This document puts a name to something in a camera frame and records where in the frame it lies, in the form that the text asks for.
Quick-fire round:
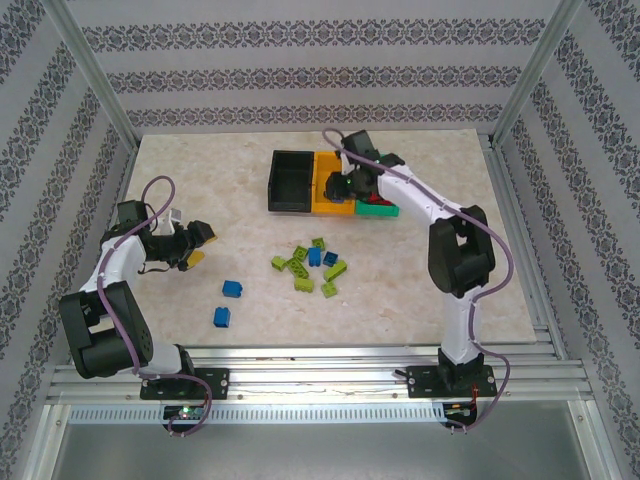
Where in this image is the yellow plastic bin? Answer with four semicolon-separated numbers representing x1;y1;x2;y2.
310;151;359;217

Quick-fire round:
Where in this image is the green plastic bin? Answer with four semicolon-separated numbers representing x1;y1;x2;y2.
354;152;402;220

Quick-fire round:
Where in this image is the black plastic bin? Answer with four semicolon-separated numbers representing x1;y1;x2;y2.
267;148;316;214

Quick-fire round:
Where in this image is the grey metal panel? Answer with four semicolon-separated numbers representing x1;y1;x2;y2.
29;404;619;480

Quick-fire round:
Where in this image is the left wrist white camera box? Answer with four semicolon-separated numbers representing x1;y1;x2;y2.
158;207;184;236

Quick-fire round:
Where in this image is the aluminium side rail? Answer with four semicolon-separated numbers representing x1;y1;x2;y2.
69;144;139;366
479;132;571;361

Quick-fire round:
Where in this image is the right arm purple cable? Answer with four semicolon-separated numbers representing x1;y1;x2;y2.
322;128;516;434

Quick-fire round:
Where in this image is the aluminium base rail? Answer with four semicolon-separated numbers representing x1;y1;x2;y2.
47;343;596;406

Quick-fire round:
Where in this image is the slotted grey cable duct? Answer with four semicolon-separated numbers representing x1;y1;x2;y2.
67;403;447;425

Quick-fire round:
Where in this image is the aluminium frame post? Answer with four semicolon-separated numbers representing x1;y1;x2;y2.
41;0;140;149
492;0;585;149

